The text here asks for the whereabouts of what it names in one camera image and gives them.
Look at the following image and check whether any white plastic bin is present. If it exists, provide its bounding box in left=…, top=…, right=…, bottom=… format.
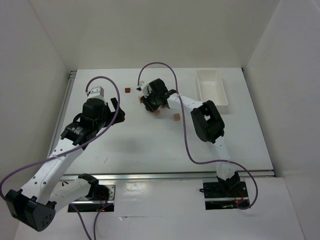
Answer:
left=196, top=69, right=228, bottom=107

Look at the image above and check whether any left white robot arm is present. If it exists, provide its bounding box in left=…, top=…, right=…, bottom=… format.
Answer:
left=4, top=97, right=125, bottom=232

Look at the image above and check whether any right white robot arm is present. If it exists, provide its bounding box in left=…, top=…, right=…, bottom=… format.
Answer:
left=137, top=78, right=240, bottom=197

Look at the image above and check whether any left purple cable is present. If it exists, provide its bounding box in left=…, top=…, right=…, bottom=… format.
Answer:
left=0, top=75, right=121, bottom=240

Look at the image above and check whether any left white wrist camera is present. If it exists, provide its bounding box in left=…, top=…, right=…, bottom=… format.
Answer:
left=87, top=86, right=104, bottom=100

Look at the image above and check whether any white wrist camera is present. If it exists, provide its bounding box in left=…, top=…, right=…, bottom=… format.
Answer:
left=87, top=86, right=104, bottom=100
left=136, top=80, right=148, bottom=92

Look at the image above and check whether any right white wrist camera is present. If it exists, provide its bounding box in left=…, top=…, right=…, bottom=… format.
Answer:
left=136, top=80, right=148, bottom=92

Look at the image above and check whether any aluminium left rail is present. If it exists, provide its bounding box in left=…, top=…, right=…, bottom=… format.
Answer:
left=47, top=70, right=77, bottom=158

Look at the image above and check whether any aluminium rail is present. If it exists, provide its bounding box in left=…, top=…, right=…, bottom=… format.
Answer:
left=47, top=70, right=77, bottom=158
left=60, top=170, right=276, bottom=182

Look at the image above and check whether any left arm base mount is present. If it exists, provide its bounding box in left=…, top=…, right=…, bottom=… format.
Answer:
left=71, top=182, right=116, bottom=213

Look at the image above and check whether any aluminium front rail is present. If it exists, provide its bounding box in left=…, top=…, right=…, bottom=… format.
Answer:
left=60, top=170, right=276, bottom=182

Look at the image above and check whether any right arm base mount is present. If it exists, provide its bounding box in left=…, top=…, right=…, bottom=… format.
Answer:
left=199, top=181, right=250, bottom=210

